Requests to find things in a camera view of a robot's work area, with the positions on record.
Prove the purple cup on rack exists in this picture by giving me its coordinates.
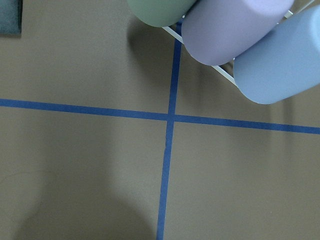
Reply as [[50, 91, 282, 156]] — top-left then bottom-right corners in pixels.
[[181, 0, 294, 66]]

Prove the green cup on rack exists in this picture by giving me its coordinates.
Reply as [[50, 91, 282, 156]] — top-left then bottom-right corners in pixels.
[[127, 0, 197, 27]]

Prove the blue cup on rack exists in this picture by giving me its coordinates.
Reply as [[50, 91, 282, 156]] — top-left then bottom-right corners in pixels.
[[233, 5, 320, 105]]

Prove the white cup rack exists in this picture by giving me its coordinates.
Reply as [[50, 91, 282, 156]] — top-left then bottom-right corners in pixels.
[[162, 0, 315, 85]]

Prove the grey folded cloth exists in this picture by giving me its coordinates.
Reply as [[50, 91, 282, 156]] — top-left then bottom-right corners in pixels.
[[0, 0, 23, 35]]

